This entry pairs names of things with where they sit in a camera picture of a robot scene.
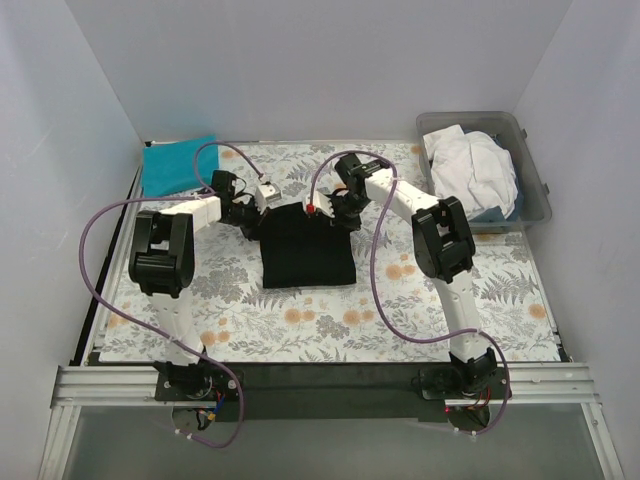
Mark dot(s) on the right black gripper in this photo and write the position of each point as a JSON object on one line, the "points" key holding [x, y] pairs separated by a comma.
{"points": [[343, 214]]}

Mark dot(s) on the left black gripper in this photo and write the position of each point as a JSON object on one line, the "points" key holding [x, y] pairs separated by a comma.
{"points": [[252, 226]]}

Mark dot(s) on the black t shirt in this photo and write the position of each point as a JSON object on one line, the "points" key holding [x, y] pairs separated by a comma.
{"points": [[299, 250]]}

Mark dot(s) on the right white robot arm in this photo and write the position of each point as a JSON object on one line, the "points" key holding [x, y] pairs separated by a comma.
{"points": [[443, 249]]}

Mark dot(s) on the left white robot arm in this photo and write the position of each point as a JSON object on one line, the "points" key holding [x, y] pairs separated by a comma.
{"points": [[162, 263]]}

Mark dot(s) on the floral patterned table mat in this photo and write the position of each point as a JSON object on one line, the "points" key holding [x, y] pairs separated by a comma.
{"points": [[238, 320]]}

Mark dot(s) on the folded teal t shirt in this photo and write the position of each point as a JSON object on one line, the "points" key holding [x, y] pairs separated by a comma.
{"points": [[168, 168]]}

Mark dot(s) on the white t shirt in bin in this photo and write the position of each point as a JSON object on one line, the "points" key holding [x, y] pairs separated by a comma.
{"points": [[447, 153]]}

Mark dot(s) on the clear plastic bin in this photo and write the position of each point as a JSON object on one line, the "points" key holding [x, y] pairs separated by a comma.
{"points": [[534, 208]]}

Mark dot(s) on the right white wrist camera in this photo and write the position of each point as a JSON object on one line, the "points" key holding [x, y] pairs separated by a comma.
{"points": [[318, 204]]}

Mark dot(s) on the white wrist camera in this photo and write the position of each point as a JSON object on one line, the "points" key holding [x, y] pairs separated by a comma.
{"points": [[318, 204], [266, 194]]}

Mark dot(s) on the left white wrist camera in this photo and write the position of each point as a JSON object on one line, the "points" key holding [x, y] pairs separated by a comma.
{"points": [[266, 194]]}

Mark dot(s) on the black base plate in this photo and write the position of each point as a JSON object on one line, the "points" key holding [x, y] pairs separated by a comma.
{"points": [[332, 391]]}

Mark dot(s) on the aluminium frame rail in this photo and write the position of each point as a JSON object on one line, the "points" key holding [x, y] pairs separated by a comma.
{"points": [[77, 387]]}

